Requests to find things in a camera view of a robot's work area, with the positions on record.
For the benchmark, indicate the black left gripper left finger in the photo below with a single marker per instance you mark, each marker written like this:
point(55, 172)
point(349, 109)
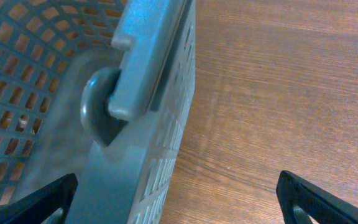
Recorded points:
point(51, 203)

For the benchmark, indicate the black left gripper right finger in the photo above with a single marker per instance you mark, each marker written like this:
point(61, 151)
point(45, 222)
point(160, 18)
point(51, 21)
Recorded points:
point(302, 202)

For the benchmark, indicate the dark grey plastic basket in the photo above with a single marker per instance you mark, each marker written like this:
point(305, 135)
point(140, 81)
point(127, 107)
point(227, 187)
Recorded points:
point(101, 89)

